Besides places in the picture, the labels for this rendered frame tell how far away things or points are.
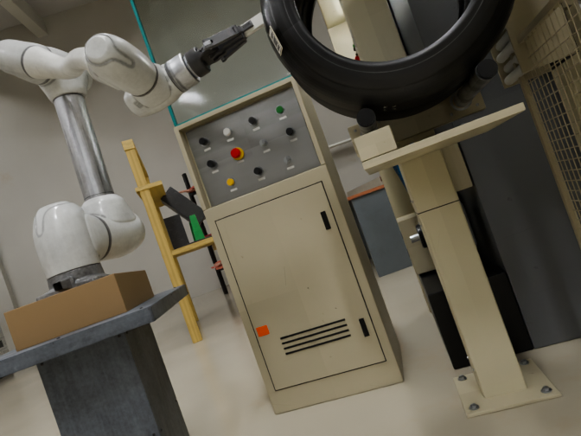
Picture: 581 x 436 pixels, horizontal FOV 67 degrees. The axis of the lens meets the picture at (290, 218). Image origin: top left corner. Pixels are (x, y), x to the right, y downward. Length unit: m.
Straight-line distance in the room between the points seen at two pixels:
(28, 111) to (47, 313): 9.05
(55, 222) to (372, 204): 3.04
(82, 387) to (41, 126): 8.94
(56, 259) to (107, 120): 8.33
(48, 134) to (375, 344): 8.90
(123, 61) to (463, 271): 1.11
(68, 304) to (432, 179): 1.11
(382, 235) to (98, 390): 3.09
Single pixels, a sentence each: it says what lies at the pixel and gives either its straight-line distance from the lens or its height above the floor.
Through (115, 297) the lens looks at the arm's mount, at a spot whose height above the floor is 0.70.
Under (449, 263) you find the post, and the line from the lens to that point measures 1.45.
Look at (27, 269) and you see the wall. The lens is 10.03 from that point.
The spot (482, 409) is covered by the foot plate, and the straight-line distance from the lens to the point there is 1.54.
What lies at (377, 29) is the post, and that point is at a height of 1.20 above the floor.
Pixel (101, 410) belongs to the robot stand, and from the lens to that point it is 1.41.
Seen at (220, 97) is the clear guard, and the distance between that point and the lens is 1.90.
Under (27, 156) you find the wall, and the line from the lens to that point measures 10.14.
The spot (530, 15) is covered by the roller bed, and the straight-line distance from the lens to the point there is 1.49.
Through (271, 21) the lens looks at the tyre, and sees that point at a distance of 1.15.
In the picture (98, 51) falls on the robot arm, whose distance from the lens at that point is 1.16.
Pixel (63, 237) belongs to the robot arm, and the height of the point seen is 0.91.
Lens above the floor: 0.72
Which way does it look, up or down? 1 degrees up
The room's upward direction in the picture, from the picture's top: 20 degrees counter-clockwise
